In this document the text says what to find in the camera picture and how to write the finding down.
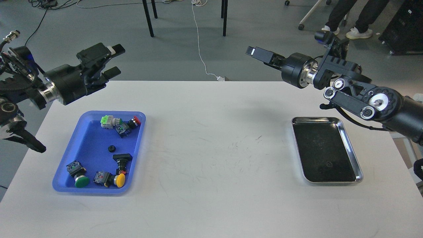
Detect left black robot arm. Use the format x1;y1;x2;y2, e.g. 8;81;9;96
0;43;125;153

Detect black square push button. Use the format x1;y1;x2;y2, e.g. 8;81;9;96
112;153;133;175

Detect yellow push button switch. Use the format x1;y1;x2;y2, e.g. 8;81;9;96
93;171;126;188

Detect black table leg rear left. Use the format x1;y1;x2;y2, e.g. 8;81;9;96
151;0;158;19

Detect blue plastic tray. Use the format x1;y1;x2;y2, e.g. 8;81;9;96
52;110;146;194

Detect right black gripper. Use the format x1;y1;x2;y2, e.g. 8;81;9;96
245;46;318;89

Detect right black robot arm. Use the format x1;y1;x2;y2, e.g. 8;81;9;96
246;30;423;145

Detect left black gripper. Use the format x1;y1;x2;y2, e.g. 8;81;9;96
44;43;126;105

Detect white floor cable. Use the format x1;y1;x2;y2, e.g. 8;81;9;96
191;0;225;82

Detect black equipment case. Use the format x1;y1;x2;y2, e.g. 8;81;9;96
379;0;423;55

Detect person's white shoe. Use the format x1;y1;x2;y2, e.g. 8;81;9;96
345;27;373;40
321;25;340;35

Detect black table leg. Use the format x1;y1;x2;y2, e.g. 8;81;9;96
222;0;228;37
151;0;158;19
142;0;154;38
220;0;225;19

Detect black table leg rear right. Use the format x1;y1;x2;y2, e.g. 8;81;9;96
220;0;225;19

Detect green white terminal switch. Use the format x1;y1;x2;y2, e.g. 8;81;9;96
100;115;123;129

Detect green push button switch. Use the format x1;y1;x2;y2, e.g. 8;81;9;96
66;161;90;188

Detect silver metal tray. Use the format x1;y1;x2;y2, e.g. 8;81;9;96
291;117;364;184

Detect black floor cable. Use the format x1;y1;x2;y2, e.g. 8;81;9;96
24;8;49;47

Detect red push button switch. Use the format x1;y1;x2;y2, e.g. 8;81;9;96
127;116;141;129

